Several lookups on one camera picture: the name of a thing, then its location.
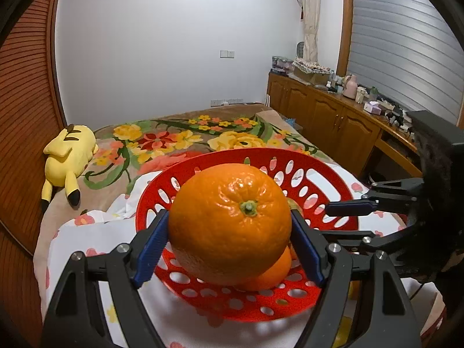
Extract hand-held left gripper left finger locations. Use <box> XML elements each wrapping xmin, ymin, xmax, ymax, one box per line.
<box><xmin>41</xmin><ymin>208</ymin><xmax>171</xmax><ymax>348</ymax></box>

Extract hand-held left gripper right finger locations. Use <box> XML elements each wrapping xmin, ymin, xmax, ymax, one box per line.
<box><xmin>290</xmin><ymin>208</ymin><xmax>423</xmax><ymax>348</ymax></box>

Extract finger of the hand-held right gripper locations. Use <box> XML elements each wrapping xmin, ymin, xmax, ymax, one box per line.
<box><xmin>319</xmin><ymin>221</ymin><xmax>417</xmax><ymax>258</ymax></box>
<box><xmin>324</xmin><ymin>177</ymin><xmax>425</xmax><ymax>217</ymax></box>

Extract large oblong orange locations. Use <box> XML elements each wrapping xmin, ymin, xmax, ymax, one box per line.
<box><xmin>235</xmin><ymin>246</ymin><xmax>293</xmax><ymax>291</ymax></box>

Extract large orange with green stem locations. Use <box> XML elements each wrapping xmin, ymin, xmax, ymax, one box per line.
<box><xmin>168</xmin><ymin>164</ymin><xmax>293</xmax><ymax>286</ymax></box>

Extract red perforated plastic basket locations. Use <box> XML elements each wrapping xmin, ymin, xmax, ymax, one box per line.
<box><xmin>135</xmin><ymin>148</ymin><xmax>359</xmax><ymax>322</ymax></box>

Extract small black stand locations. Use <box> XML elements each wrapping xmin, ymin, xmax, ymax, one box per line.
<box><xmin>384</xmin><ymin>108</ymin><xmax>403</xmax><ymax>127</ymax></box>
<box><xmin>399</xmin><ymin>116</ymin><xmax>416</xmax><ymax>135</ymax></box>

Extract white flower-print tablecloth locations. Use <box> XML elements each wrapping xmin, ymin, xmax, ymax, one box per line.
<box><xmin>34</xmin><ymin>168</ymin><xmax>446</xmax><ymax>348</ymax></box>

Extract wooden sideboard cabinet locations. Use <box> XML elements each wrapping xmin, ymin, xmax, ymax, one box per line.
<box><xmin>267</xmin><ymin>72</ymin><xmax>426</xmax><ymax>189</ymax></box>

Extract floral bed blanket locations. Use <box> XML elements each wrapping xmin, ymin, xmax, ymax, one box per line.
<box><xmin>36</xmin><ymin>105</ymin><xmax>339</xmax><ymax>258</ymax></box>

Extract pink kettle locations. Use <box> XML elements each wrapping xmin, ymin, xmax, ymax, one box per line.
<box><xmin>342</xmin><ymin>74</ymin><xmax>359</xmax><ymax>99</ymax></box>

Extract yellow plush toy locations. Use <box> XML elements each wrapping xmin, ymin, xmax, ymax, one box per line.
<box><xmin>41</xmin><ymin>124</ymin><xmax>99</xmax><ymax>213</ymax></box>

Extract cardboard box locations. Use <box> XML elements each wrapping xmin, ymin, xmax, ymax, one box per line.
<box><xmin>293</xmin><ymin>70</ymin><xmax>330</xmax><ymax>85</ymax></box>

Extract grey window blind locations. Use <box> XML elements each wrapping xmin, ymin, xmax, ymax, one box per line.
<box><xmin>346</xmin><ymin>0</ymin><xmax>464</xmax><ymax>124</ymax></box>

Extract patterned folded cloth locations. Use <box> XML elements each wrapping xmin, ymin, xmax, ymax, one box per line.
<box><xmin>292</xmin><ymin>57</ymin><xmax>332</xmax><ymax>75</ymax></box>

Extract clear plastic container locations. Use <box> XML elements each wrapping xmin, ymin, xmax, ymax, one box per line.
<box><xmin>271</xmin><ymin>55</ymin><xmax>293</xmax><ymax>74</ymax></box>

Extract wooden louvered wardrobe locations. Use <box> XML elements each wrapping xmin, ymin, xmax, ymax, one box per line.
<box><xmin>0</xmin><ymin>0</ymin><xmax>68</xmax><ymax>348</ymax></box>

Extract cream curtain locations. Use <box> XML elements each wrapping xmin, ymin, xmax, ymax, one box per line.
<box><xmin>299</xmin><ymin>0</ymin><xmax>323</xmax><ymax>62</ymax></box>

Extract wooden window frame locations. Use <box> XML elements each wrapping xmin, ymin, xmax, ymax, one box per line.
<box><xmin>335</xmin><ymin>0</ymin><xmax>354</xmax><ymax>77</ymax></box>

